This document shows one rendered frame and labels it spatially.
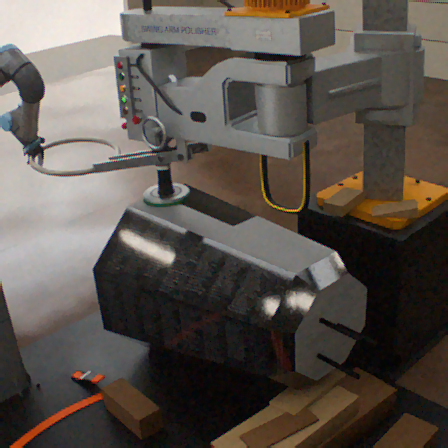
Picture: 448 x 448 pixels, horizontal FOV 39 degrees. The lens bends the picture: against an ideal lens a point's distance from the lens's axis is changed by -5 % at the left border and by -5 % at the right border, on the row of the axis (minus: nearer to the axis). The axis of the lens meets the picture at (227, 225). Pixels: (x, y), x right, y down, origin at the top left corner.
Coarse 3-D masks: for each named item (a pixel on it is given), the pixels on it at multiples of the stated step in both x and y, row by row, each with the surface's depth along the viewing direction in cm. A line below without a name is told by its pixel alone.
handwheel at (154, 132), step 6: (144, 120) 271; (156, 120) 267; (144, 126) 273; (162, 126) 267; (144, 132) 276; (150, 132) 271; (156, 132) 270; (162, 132) 275; (144, 138) 276; (150, 144) 276; (156, 144) 274; (162, 144) 270; (156, 150) 274
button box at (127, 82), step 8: (120, 56) 271; (128, 56) 270; (128, 64) 271; (120, 72) 275; (128, 72) 273; (120, 80) 277; (128, 80) 274; (128, 88) 276; (120, 96) 281; (128, 96) 277; (120, 104) 282; (128, 104) 279; (120, 112) 284; (128, 112) 281
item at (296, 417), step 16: (336, 368) 271; (320, 384) 263; (272, 400) 256; (288, 400) 255; (304, 400) 255; (288, 416) 247; (304, 416) 246; (256, 432) 240; (272, 432) 240; (288, 432) 239
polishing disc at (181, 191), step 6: (156, 186) 312; (174, 186) 310; (180, 186) 309; (186, 186) 309; (144, 192) 306; (150, 192) 305; (156, 192) 305; (174, 192) 303; (180, 192) 303; (186, 192) 302; (144, 198) 301; (150, 198) 299; (156, 198) 298; (162, 198) 298; (168, 198) 297; (174, 198) 297; (180, 198) 298
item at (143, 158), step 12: (192, 144) 290; (204, 144) 285; (120, 156) 323; (132, 156) 318; (144, 156) 296; (156, 156) 291; (168, 156) 286; (180, 156) 276; (192, 156) 277; (96, 168) 321; (108, 168) 315; (120, 168) 309
